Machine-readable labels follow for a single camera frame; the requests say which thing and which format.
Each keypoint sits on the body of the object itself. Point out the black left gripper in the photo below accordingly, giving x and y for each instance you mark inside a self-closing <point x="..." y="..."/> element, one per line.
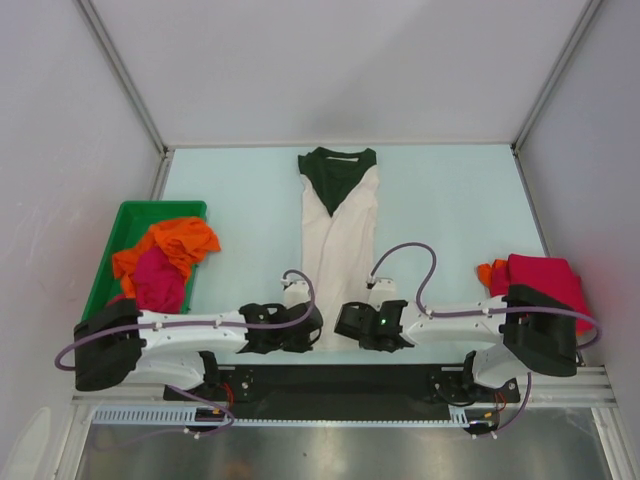
<point x="302" y="345"/>

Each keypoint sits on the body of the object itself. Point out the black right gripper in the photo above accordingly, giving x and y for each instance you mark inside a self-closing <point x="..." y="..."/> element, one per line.
<point x="367" y="345"/>

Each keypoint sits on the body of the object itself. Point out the white and green t-shirt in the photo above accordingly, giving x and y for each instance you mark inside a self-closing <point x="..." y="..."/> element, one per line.
<point x="339" y="217"/>

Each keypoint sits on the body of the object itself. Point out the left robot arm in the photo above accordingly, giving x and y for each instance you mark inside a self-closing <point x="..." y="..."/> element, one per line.
<point x="123" y="344"/>

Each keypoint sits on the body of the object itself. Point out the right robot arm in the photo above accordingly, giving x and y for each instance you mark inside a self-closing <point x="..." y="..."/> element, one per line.
<point x="524" y="331"/>

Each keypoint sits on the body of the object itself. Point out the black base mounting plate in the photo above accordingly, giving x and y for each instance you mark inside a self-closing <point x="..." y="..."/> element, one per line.
<point x="349" y="387"/>

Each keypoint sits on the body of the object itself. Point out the folded orange t-shirt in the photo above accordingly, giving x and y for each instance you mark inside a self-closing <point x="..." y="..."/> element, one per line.
<point x="484" y="272"/>

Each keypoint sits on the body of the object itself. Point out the orange t-shirt in bin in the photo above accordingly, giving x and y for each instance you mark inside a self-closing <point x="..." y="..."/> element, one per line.
<point x="186" y="241"/>

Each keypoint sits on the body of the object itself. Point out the pink t-shirt in bin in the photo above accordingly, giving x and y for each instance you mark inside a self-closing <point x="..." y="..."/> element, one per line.
<point x="155" y="284"/>

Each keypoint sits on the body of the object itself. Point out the folded pink t-shirt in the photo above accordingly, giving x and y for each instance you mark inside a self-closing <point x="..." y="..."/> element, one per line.
<point x="548" y="275"/>

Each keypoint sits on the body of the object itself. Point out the green plastic bin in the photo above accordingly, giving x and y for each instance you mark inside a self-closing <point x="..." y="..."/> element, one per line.
<point x="131" y="223"/>

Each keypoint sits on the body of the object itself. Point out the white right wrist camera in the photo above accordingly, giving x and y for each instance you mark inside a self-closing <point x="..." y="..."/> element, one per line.
<point x="380" y="290"/>

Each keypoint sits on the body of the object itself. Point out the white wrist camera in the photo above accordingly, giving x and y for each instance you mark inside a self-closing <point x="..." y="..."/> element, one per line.
<point x="295" y="292"/>
<point x="380" y="290"/>

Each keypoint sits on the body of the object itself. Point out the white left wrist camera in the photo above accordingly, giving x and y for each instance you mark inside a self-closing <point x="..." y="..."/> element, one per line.
<point x="295" y="292"/>

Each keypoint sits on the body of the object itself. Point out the slotted cable duct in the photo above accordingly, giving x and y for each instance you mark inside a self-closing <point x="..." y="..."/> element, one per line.
<point x="436" y="416"/>

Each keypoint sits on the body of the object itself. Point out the aluminium frame rail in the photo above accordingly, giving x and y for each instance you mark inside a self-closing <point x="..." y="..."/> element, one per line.
<point x="589" y="388"/>

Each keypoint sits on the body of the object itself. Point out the right aluminium corner post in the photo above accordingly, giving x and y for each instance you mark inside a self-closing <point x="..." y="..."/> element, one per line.
<point x="576" y="36"/>

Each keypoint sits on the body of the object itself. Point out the aluminium corner post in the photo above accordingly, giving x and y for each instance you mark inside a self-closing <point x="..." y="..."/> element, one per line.
<point x="576" y="36"/>
<point x="98" y="29"/>

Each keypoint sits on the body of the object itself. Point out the left aluminium corner post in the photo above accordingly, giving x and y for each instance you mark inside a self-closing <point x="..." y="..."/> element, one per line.
<point x="98" y="29"/>

